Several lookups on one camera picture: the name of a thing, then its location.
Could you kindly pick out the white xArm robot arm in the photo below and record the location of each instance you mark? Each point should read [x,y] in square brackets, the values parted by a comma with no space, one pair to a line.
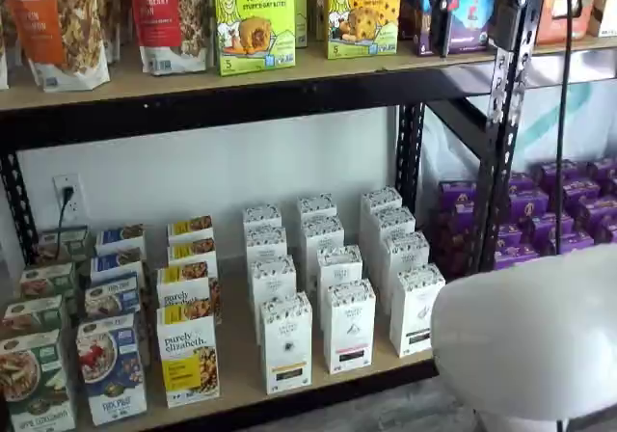
[530,331]

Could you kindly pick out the blue Zbar box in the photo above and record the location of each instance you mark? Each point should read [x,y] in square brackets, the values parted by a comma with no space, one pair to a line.
[474,17]

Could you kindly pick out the orange snack box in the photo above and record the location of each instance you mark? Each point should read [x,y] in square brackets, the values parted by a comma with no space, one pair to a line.
[585,12]

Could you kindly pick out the yellow Bobo's box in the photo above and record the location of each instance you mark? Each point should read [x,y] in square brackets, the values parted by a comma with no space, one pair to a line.
[361,17]

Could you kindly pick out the tan white snack box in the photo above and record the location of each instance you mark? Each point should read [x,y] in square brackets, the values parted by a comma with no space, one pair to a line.
[605,3]

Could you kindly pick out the green Bobo's box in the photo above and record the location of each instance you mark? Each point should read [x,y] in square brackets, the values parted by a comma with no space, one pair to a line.
[300,8]
[250,27]

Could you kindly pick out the white box dark strip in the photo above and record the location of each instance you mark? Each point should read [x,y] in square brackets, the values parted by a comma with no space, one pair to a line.
[381,198]
[393,220]
[405,251]
[414,311]

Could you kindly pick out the white box pink strip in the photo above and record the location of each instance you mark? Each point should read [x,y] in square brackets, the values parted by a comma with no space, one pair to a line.
[340,263]
[323,232]
[315,205]
[349,326]

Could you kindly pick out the blue oatmeal box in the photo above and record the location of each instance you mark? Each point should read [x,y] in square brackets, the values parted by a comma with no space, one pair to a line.
[118,236]
[115,261]
[111,369]
[111,294]

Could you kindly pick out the green oatmeal box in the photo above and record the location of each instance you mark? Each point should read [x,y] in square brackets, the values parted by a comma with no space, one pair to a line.
[62,244]
[45,280]
[29,314]
[34,379]

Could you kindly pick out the white plastic sheet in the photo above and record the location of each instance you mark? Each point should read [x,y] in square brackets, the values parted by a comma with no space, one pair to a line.
[588,123]

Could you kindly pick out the granola bag red label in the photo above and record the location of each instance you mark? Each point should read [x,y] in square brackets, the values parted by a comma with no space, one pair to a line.
[164,22]

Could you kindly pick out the granola bag orange label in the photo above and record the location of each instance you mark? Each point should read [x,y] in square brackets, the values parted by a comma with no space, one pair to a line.
[48,27]
[110,8]

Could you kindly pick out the black metal shelf frame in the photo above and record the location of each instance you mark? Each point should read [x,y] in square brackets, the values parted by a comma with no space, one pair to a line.
[241,114]
[593,68]

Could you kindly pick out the white wall outlet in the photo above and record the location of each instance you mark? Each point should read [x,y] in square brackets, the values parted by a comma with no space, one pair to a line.
[77,196]

